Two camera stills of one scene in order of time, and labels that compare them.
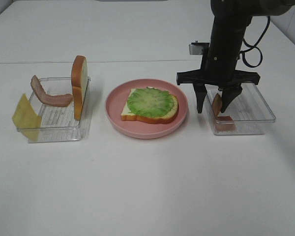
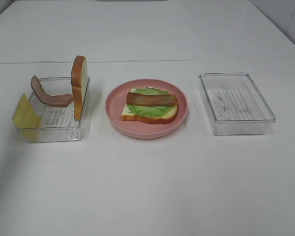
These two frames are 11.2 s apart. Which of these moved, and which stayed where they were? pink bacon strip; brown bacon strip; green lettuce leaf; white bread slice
Moved: brown bacon strip
Stayed: white bread slice; pink bacon strip; green lettuce leaf
